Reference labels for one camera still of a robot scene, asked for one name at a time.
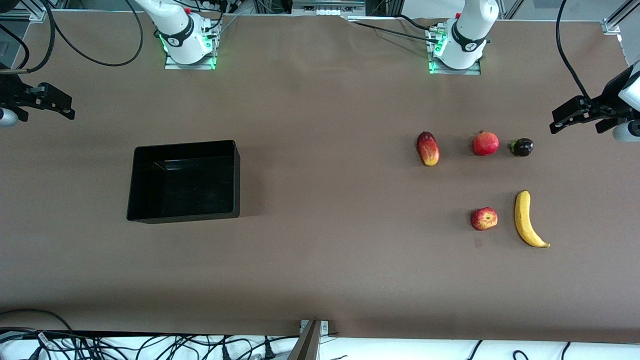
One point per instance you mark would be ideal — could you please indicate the red yellow mango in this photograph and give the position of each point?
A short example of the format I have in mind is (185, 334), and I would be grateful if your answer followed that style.
(428, 149)

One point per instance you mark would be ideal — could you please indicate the aluminium camera stand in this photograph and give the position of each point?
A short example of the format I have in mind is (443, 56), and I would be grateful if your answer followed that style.
(307, 345)

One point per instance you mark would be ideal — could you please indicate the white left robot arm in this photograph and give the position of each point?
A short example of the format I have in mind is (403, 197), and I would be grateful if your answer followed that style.
(465, 35)

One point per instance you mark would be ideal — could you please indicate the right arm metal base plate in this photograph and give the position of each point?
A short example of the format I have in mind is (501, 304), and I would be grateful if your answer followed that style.
(175, 65)

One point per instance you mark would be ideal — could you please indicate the yellow banana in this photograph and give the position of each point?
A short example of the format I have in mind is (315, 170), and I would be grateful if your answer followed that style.
(522, 215)

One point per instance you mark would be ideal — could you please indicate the red yellow apple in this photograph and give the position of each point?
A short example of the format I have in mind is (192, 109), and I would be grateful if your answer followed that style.
(484, 219)

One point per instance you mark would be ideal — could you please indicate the grey device with ports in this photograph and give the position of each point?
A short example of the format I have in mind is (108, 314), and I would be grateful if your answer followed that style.
(327, 7)

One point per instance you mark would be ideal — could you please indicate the black plastic box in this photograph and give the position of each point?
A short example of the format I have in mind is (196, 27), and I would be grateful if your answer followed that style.
(185, 185)

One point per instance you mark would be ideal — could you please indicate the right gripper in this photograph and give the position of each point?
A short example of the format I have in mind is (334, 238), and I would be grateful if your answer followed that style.
(11, 93)

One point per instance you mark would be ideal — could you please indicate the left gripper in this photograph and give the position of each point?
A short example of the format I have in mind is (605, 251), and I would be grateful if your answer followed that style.
(609, 96)

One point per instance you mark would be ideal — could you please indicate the dark purple mangosteen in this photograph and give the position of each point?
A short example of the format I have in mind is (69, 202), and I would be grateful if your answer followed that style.
(522, 147)

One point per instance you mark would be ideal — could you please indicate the aluminium frame profile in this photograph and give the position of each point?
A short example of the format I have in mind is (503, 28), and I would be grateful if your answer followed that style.
(22, 11)
(617, 20)

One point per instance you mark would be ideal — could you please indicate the red pomegranate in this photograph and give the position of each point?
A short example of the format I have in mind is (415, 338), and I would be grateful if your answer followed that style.
(485, 143)

